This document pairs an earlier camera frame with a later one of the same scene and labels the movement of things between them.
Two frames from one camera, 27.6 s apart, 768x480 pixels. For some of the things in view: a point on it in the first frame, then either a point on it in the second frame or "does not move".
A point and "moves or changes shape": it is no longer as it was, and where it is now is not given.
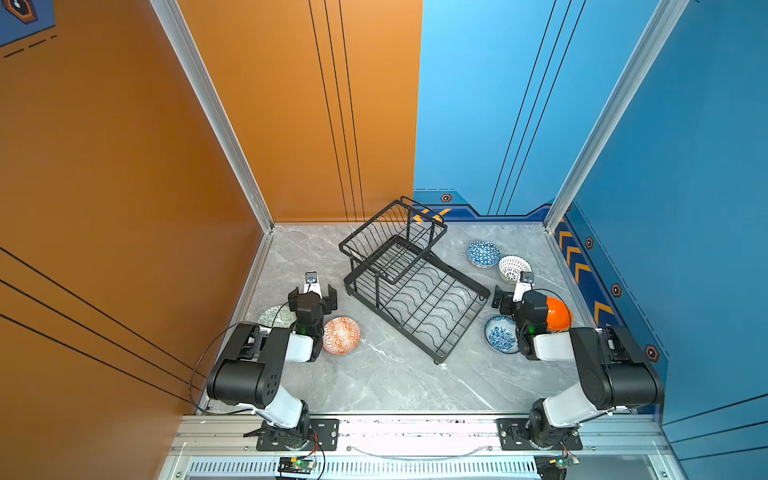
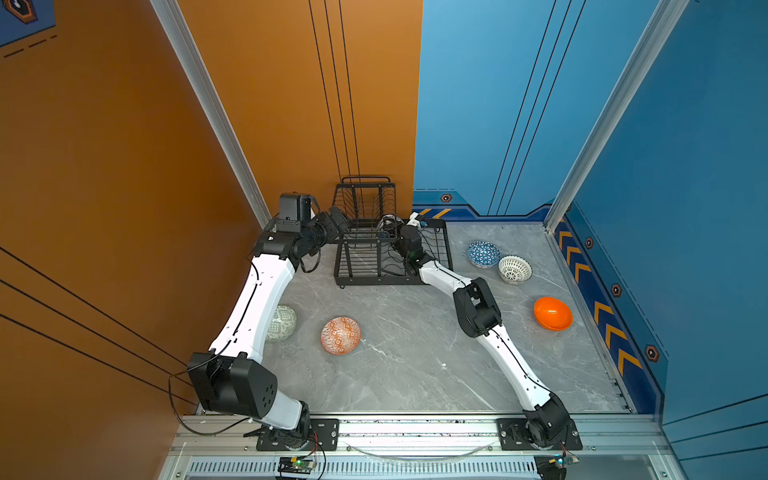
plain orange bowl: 559,317 does not move
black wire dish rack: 394,270 moves or changes shape
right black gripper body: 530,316 -> 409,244
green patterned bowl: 283,319 does not move
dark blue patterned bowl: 483,254 does not move
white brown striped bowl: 511,267 does not move
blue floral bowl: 501,334 moves or changes shape
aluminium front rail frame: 224,447 does not move
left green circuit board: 295,464 does not move
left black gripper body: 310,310 -> 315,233
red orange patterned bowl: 341,335 does not move
